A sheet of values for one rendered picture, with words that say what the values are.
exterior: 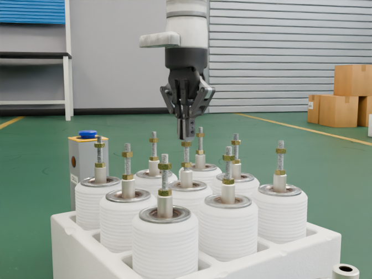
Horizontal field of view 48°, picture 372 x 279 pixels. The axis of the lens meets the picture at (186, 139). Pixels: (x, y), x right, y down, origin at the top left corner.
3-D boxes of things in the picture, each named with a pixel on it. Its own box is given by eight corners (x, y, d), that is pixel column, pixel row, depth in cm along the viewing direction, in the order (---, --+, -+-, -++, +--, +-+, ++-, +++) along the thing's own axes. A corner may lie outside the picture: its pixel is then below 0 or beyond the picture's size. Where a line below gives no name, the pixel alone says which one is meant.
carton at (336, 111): (356, 127, 402) (358, 96, 398) (334, 127, 397) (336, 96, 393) (340, 124, 431) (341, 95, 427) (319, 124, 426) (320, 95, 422)
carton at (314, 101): (331, 121, 461) (332, 94, 456) (343, 123, 437) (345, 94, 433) (306, 122, 455) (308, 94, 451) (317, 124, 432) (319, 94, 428)
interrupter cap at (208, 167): (182, 165, 96) (182, 163, 96) (215, 165, 96) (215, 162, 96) (184, 172, 88) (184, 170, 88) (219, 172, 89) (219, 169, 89)
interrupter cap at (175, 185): (176, 195, 71) (176, 191, 71) (159, 185, 78) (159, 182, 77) (214, 190, 74) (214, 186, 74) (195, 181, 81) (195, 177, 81)
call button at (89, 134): (82, 141, 92) (82, 132, 92) (76, 139, 95) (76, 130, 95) (99, 140, 94) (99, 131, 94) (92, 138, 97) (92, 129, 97)
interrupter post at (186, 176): (183, 190, 74) (183, 172, 74) (177, 187, 76) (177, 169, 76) (195, 189, 75) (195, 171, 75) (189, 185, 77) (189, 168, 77)
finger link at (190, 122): (184, 108, 73) (184, 137, 74) (195, 108, 71) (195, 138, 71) (190, 108, 74) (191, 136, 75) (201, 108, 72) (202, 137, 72)
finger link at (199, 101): (201, 85, 68) (185, 109, 72) (207, 93, 67) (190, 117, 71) (213, 84, 70) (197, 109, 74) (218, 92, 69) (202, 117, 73)
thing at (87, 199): (98, 258, 88) (95, 175, 85) (137, 266, 84) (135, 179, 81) (67, 277, 79) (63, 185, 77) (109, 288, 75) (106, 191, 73)
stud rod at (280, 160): (283, 182, 73) (285, 140, 72) (280, 184, 72) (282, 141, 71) (278, 182, 73) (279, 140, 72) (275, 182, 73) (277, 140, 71)
